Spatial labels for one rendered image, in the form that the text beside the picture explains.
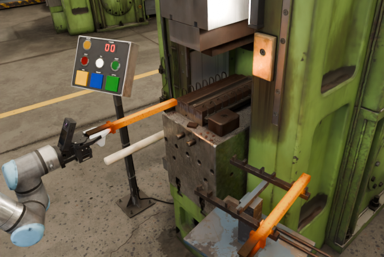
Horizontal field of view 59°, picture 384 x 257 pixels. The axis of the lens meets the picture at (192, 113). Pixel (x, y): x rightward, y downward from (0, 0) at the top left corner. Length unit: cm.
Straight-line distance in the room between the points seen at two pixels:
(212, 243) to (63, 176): 178
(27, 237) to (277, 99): 98
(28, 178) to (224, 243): 73
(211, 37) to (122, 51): 56
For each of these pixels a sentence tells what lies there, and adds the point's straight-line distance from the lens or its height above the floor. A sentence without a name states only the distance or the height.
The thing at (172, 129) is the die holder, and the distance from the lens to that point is 164.
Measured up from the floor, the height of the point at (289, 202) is 95.
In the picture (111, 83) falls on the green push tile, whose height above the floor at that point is 101.
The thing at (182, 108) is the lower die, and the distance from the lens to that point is 161.
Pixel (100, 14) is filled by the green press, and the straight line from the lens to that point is 629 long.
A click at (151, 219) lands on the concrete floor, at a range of 239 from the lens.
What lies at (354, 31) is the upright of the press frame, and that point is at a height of 131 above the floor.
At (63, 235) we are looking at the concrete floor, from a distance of 246.
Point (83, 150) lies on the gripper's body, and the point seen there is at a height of 103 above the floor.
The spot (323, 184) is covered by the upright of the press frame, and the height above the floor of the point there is 49.
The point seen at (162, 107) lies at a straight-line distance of 142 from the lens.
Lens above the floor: 175
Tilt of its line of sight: 31 degrees down
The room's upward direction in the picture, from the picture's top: 3 degrees counter-clockwise
